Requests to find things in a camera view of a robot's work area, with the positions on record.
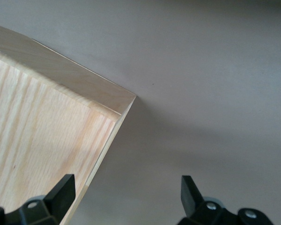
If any wooden drawer cabinet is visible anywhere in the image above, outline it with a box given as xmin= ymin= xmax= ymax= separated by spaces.
xmin=0 ymin=22 xmax=137 ymax=225

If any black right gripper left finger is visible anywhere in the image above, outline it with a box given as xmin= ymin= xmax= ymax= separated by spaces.
xmin=0 ymin=173 xmax=75 ymax=225

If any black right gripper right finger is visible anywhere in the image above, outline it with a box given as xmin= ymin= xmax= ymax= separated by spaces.
xmin=177 ymin=175 xmax=274 ymax=225

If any table cover sheet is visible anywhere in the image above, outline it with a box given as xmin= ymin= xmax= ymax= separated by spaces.
xmin=0 ymin=0 xmax=281 ymax=225

